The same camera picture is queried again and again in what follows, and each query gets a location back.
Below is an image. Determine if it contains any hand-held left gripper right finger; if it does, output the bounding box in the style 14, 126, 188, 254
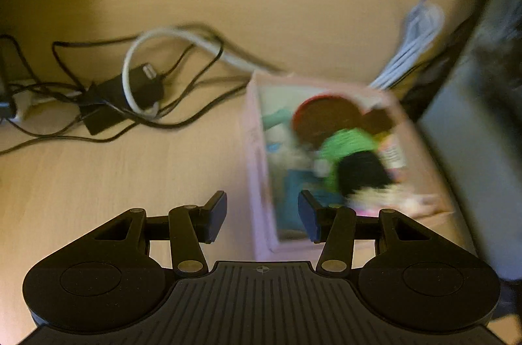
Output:
299, 190, 433, 276

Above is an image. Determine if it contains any black power adapter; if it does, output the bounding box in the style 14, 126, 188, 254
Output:
80, 63, 164, 136

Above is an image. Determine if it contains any white power plug cable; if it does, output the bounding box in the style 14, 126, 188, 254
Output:
369, 0, 448, 91

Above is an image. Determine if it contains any pink cardboard box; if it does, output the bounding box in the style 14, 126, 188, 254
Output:
244, 70, 458, 261

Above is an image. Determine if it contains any white looped cable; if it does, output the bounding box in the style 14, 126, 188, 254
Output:
122, 26, 288, 118

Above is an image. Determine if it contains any pink printed packet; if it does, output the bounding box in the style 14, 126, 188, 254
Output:
378, 133, 409, 183

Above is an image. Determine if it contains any computer case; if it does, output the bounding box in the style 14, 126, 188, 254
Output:
419, 0, 522, 281

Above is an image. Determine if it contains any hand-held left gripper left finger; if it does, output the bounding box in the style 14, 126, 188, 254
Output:
92, 190, 228, 276

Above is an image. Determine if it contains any white power strip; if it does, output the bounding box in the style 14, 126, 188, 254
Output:
0, 90, 43, 122

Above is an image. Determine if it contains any blue packet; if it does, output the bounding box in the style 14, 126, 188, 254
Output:
263, 109, 329, 235

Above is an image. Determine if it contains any black cable tangle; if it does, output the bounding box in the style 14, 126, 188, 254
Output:
0, 23, 250, 155

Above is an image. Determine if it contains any pale pink plush toy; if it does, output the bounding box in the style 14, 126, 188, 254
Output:
346, 185, 438, 217

